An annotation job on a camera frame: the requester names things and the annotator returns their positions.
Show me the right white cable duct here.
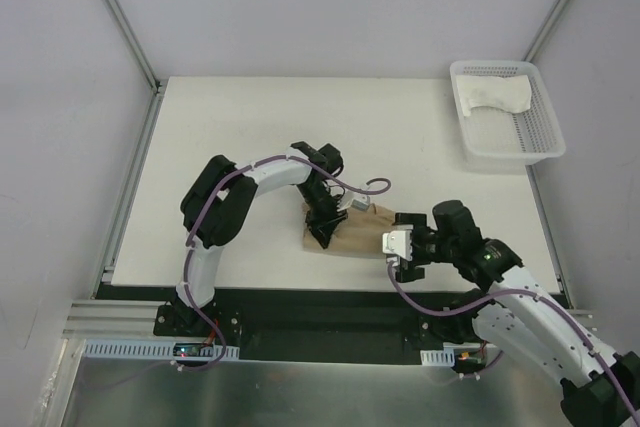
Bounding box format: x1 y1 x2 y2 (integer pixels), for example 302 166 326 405
420 348 455 368

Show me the rolled white t shirt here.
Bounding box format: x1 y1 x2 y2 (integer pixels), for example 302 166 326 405
455 75 532 117

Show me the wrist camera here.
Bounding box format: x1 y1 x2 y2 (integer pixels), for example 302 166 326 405
339 191 371 212
382 229 412 261

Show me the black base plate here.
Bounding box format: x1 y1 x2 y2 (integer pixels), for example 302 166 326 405
152 284 509 366

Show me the left aluminium frame post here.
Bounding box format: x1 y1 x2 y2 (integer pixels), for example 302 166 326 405
74 0 166 93

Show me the right aluminium frame post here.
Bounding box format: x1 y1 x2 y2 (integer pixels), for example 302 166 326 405
522 0 574 63

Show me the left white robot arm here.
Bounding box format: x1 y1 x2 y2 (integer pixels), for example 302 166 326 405
176 141 347 336

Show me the beige t shirt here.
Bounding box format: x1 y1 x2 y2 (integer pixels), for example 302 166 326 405
302 204 396 258

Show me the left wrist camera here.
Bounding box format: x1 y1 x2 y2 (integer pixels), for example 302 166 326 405
339 191 371 212

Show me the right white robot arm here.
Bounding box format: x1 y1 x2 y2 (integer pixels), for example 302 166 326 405
381 200 639 426

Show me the white plastic basket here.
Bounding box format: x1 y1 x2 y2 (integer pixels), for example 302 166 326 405
450 60 566 170

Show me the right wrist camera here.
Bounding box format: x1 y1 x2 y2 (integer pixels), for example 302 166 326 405
382 229 412 261

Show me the aluminium frame post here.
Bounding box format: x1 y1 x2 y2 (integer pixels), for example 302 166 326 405
74 0 166 93
522 0 574 63

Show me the aluminium front rail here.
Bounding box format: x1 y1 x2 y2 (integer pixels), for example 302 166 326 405
62 299 601 351

